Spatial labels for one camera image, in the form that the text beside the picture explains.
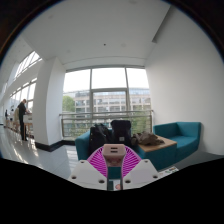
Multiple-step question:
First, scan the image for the pink charger block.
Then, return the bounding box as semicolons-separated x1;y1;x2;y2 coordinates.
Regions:
102;143;127;168

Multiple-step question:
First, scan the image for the person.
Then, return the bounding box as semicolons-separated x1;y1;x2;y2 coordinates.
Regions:
17;98;29;142

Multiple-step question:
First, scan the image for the wooden-topped teal side table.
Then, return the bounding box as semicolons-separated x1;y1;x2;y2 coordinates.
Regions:
136;134;178;171

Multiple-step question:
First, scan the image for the metal balcony railing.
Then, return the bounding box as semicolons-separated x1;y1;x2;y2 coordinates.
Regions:
59;109;154;138

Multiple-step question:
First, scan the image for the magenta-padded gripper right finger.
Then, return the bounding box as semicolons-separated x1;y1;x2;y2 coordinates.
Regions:
121;147;160;191

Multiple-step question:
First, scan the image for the teal armchair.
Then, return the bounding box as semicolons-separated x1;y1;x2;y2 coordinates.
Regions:
153;121;202;165

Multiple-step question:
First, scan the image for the bulky black backpack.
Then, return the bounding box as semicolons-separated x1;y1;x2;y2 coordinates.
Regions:
88;123;113;156

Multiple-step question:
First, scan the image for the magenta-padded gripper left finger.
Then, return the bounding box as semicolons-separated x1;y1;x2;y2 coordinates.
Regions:
68;147;109;191

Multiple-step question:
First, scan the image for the boxy black backpack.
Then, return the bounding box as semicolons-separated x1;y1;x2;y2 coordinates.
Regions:
110;119;133;148

